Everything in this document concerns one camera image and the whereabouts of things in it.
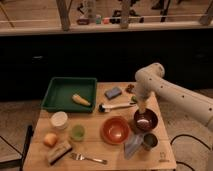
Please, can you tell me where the white handled dish brush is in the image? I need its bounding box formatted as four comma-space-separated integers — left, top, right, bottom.
98, 103, 135, 113

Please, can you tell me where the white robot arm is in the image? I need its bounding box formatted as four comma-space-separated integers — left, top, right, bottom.
134, 63, 213, 132

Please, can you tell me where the small metal cup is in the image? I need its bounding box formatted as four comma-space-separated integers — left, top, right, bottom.
142, 133, 158, 150

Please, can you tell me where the green plastic cup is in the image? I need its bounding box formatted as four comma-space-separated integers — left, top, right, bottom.
70, 125, 85, 141

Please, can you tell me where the green chili pepper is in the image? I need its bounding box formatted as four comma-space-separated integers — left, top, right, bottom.
131, 96, 138, 103

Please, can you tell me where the dark purple bowl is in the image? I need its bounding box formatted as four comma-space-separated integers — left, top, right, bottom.
134, 109, 158, 132

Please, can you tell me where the blue sponge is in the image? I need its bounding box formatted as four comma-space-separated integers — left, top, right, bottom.
105, 87, 122, 100

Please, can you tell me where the orange plastic bowl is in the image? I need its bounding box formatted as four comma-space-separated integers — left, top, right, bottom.
100, 116, 130, 145

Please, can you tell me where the grey folded cloth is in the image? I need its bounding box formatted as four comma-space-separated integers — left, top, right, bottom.
124, 134, 143, 159

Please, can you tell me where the yellow corn cob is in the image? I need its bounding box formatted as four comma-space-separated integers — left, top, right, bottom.
72, 94, 90, 106

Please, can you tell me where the green plastic tray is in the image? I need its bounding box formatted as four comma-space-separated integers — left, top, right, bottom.
42, 77, 97, 113

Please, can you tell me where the white small bowl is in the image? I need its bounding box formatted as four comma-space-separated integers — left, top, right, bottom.
50, 111, 68, 130

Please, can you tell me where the silver metal fork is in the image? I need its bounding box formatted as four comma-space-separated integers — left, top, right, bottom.
70, 153, 108, 165

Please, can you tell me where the orange fruit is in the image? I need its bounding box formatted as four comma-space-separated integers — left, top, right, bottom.
44, 133, 58, 147

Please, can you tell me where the wooden block eraser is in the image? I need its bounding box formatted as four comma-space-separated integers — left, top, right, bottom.
46, 141, 72, 165

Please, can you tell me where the black cable on floor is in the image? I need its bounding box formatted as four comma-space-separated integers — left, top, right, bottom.
169, 133, 213, 171

